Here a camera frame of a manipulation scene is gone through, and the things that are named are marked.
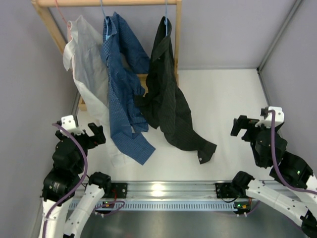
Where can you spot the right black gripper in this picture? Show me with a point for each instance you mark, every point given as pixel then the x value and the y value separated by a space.
pixel 242 122

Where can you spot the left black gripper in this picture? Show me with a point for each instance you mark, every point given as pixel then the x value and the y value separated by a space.
pixel 99 137

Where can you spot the black pinstriped shirt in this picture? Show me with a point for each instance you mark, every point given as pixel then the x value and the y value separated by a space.
pixel 164 106

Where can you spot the light blue wire hanger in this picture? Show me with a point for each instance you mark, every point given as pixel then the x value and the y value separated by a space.
pixel 166 19

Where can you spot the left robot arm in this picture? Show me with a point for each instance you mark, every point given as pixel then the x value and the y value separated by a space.
pixel 57 195

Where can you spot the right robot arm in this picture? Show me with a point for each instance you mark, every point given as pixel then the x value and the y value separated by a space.
pixel 270 151

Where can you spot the blue checkered shirt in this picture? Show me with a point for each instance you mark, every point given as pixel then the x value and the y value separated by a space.
pixel 125 58

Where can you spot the white shirt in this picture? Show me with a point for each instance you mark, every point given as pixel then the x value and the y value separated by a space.
pixel 82 54

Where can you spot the blue hanger under blue shirt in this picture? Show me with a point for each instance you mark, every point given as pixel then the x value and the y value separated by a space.
pixel 106 22

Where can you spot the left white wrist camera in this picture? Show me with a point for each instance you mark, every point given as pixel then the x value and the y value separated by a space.
pixel 70 123

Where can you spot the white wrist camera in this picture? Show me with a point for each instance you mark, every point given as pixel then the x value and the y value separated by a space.
pixel 271 114
pixel 70 123

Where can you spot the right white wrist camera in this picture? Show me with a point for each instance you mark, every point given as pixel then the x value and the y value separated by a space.
pixel 271 114

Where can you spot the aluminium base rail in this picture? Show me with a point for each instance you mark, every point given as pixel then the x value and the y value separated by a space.
pixel 164 190

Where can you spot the slotted grey cable duct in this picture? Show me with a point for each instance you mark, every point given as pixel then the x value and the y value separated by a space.
pixel 217 205

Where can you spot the pink wire hanger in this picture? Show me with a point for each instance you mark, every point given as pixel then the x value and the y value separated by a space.
pixel 62 15

